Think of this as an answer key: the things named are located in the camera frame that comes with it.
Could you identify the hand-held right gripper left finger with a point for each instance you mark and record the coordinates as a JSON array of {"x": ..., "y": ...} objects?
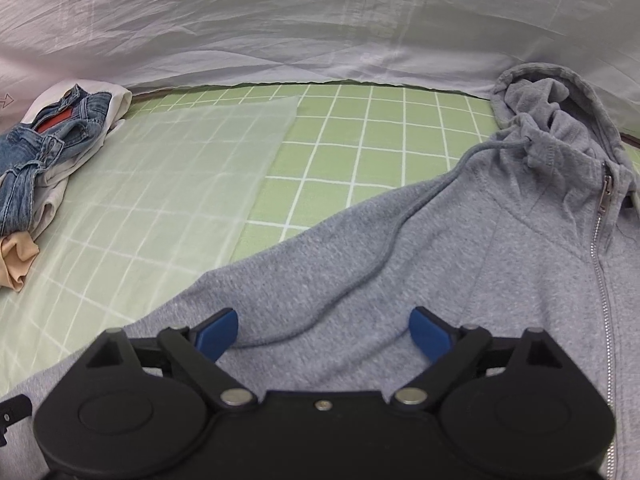
[{"x": 217, "y": 334}]

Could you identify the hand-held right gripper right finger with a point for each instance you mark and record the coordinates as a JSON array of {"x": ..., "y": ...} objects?
[{"x": 430, "y": 335}]

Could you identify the grey zip hoodie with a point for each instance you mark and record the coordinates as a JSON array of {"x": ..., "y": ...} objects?
[{"x": 450, "y": 250}]

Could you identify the blue denim jeans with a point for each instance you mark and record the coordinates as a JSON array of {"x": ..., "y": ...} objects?
[{"x": 20, "y": 150}]

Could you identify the beige garment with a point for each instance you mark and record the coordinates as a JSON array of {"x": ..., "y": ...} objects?
[{"x": 17, "y": 255}]

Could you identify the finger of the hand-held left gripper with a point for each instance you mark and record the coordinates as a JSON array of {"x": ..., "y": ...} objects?
[{"x": 15, "y": 407}]

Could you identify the grey carrot print sheet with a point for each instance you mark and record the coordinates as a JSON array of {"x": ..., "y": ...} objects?
[{"x": 300, "y": 20}]

